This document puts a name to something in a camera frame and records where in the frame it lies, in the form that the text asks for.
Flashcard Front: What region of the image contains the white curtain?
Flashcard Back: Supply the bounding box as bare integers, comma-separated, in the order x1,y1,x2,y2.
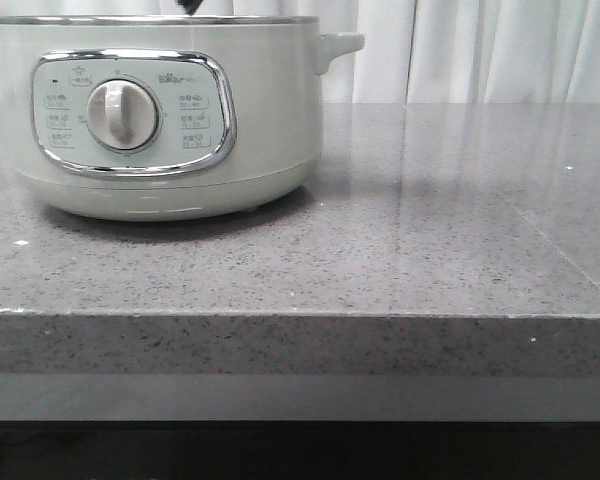
0,0,600,105

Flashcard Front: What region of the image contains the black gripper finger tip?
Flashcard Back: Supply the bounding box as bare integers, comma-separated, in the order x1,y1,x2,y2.
176,0,203,15

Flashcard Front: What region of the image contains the pale green electric cooking pot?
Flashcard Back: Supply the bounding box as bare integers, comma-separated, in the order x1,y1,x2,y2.
0,15,365,222

